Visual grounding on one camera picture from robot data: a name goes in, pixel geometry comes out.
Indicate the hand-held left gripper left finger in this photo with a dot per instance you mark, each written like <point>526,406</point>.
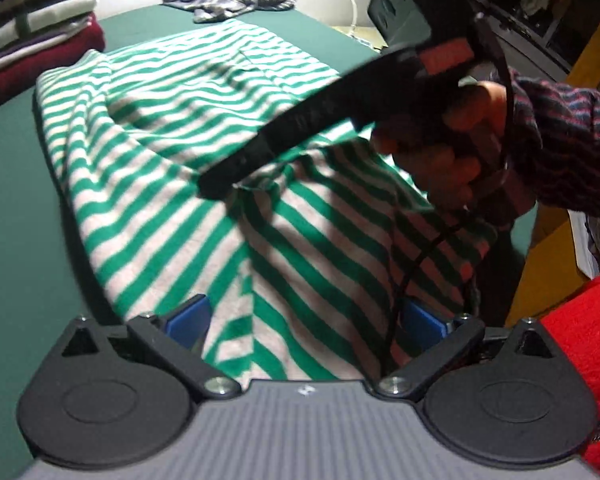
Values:
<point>187,320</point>

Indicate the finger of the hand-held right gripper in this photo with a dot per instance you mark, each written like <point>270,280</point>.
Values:
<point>230,175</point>

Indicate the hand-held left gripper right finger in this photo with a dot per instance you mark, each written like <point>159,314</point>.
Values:
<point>422,322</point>

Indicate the green white striped shirt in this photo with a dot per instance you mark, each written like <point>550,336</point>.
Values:
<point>155,160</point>

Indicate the person's right forearm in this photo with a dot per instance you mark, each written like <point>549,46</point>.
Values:
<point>570,140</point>

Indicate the person's right hand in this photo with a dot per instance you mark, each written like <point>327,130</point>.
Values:
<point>440,170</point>

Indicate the dark wardrobe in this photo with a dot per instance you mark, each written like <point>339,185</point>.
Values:
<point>555,0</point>

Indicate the grey striped crumpled garment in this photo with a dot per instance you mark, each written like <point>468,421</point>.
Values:
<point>240,7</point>

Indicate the person's red garment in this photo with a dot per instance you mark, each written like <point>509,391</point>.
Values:
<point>590,340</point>

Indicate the dark red folded sweater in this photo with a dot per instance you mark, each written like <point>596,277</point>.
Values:
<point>40,67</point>

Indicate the dark green white folded shirt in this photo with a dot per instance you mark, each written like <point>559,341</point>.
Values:
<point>55,15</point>

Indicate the white folded garment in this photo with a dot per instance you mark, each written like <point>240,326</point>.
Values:
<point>10,57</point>

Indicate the wooden door frame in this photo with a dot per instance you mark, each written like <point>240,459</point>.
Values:
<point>595,55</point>

